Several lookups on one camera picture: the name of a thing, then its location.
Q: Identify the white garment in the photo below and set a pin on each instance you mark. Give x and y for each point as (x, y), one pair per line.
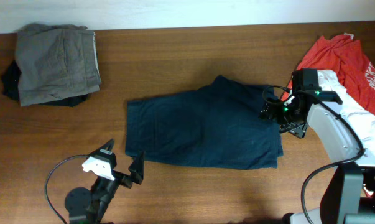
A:
(358, 112)

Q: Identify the black folded garment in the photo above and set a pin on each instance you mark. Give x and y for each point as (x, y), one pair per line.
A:
(10, 79)

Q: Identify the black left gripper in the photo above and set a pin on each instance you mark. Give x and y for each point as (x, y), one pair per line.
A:
(134, 170)

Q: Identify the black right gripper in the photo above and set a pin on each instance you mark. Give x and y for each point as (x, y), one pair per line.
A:
(297, 129)

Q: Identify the red t-shirt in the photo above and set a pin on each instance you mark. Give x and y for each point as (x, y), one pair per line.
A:
(355, 68)

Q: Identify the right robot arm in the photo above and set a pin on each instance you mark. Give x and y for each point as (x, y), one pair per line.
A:
(316, 99)

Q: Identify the grey folded trousers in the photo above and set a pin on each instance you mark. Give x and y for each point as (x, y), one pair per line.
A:
(56, 63)

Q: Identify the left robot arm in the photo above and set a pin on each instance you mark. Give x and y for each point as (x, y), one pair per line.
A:
(89, 205)

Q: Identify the navy blue shorts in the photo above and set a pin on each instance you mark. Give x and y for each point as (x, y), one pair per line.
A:
(217, 125)

